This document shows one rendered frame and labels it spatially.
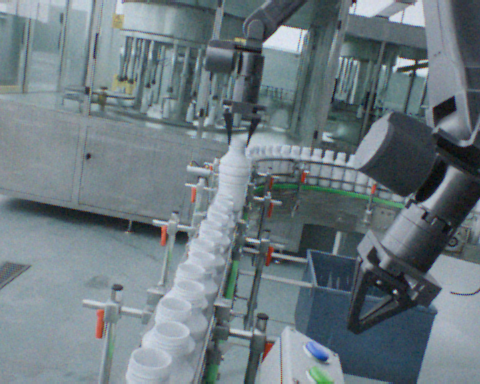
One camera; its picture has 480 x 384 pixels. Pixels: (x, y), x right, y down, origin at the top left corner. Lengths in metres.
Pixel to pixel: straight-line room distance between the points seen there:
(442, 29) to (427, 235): 0.22
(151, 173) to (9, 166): 1.16
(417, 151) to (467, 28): 0.16
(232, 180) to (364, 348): 0.57
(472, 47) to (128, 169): 3.92
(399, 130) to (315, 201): 2.00
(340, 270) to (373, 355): 0.33
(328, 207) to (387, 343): 1.20
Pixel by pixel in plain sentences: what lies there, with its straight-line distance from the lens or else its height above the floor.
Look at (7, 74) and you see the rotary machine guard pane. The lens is 4.72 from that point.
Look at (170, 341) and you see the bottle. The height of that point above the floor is 1.16.
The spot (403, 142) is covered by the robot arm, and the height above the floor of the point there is 1.39.
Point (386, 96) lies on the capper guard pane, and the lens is 6.24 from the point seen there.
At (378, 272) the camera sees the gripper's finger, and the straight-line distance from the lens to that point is 0.57.
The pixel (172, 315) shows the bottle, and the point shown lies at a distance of 0.60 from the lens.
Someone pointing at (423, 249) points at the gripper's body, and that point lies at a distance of 0.57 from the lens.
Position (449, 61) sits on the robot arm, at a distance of 0.62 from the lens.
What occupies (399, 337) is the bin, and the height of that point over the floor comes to 0.86.
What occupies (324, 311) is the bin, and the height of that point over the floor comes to 0.89.
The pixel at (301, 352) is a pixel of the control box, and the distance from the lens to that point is 0.68.
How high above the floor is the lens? 1.42
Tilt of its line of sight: 12 degrees down
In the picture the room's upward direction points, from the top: 11 degrees clockwise
